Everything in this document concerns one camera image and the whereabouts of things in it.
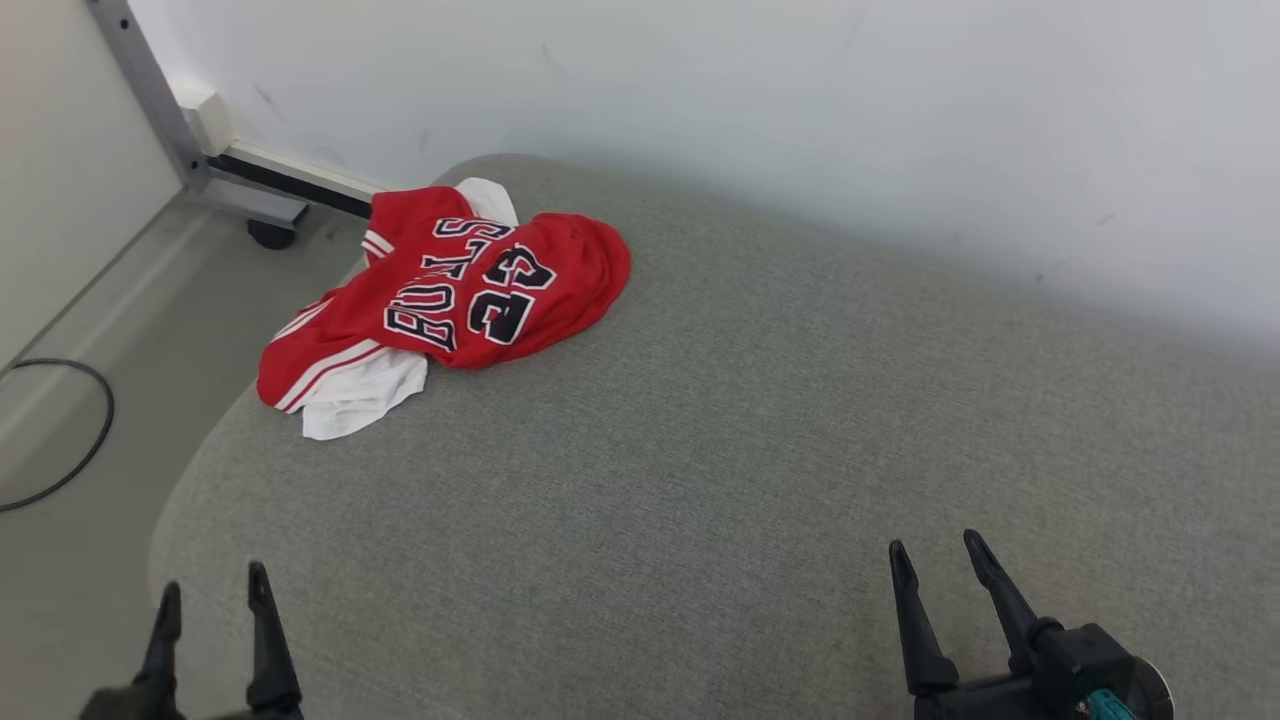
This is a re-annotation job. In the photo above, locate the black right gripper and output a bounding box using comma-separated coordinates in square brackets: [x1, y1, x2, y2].
[888, 530, 1086, 720]

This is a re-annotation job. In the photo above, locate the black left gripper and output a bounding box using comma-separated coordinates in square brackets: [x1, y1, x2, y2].
[80, 562, 306, 720]

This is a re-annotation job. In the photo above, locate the red Bulls basketball jersey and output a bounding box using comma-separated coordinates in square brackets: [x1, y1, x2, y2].
[256, 177, 633, 442]

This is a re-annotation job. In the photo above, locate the teal cable connector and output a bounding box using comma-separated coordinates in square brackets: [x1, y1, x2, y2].
[1078, 687, 1138, 720]

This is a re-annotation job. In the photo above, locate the black floor cable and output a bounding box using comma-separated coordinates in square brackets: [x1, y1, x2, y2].
[0, 357, 117, 514]

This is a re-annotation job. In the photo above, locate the grey metal frame leg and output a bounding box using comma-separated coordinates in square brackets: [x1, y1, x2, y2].
[85, 0, 311, 228]

